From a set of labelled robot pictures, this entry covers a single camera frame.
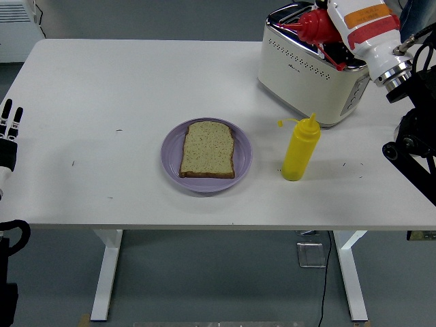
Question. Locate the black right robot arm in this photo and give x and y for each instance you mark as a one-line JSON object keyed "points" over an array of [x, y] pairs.
{"points": [[415, 136]]}

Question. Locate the yellow squeeze bottle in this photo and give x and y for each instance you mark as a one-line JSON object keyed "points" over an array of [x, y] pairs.
{"points": [[299, 153]]}

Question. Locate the white table leg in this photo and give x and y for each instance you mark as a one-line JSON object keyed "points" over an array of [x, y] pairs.
{"points": [[352, 272], [105, 272]]}

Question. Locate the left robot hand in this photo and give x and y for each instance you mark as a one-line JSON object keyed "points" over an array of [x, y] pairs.
{"points": [[7, 153]]}

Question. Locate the purple round plate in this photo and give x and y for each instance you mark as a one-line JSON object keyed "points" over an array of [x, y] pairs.
{"points": [[243, 153]]}

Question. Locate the red squeeze bottle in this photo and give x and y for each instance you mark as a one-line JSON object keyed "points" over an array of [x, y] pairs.
{"points": [[316, 27]]}

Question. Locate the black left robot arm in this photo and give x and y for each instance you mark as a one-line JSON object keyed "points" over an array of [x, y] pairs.
{"points": [[6, 272]]}

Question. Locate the black table control panel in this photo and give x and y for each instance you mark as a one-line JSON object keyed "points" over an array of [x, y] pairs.
{"points": [[422, 235]]}

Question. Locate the slice of bread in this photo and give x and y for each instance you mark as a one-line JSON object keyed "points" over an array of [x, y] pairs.
{"points": [[207, 150]]}

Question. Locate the white ribbed appliance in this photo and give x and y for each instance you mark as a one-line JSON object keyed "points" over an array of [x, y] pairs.
{"points": [[17, 30]]}

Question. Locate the silver floor socket plate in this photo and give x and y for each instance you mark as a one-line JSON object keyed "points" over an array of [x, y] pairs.
{"points": [[310, 255]]}

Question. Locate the cream and chrome toaster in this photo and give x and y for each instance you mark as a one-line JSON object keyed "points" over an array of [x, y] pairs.
{"points": [[299, 81]]}

